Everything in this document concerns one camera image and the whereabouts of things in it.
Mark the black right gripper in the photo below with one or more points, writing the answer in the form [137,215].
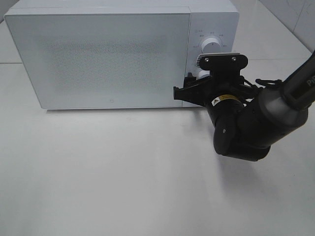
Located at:
[203,91]

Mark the white timer knob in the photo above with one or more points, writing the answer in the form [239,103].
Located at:
[203,74]

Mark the white microwave door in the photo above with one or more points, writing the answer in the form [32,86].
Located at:
[103,61]

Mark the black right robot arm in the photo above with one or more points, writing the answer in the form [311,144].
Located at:
[248,117]

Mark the upper white power knob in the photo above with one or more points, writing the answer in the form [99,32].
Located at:
[211,44]

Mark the white microwave oven body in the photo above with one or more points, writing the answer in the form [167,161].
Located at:
[206,18]

